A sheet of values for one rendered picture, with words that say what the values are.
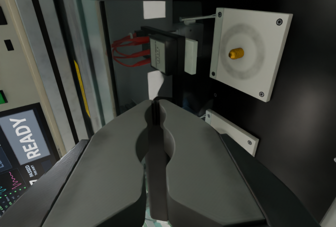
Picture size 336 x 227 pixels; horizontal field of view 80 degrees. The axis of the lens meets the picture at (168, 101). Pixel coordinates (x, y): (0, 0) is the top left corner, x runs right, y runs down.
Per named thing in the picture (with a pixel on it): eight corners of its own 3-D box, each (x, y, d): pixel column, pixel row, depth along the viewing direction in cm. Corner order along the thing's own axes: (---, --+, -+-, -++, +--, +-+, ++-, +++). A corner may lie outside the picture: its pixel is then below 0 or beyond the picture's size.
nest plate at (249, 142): (259, 139, 42) (255, 141, 42) (246, 186, 50) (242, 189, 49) (209, 108, 53) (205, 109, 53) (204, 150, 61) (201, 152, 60)
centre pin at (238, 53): (244, 48, 38) (235, 51, 37) (243, 59, 39) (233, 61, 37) (236, 46, 39) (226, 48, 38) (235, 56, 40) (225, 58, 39)
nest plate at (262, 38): (293, 13, 30) (289, 14, 30) (269, 100, 38) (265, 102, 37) (220, 7, 41) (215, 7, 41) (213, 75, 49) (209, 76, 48)
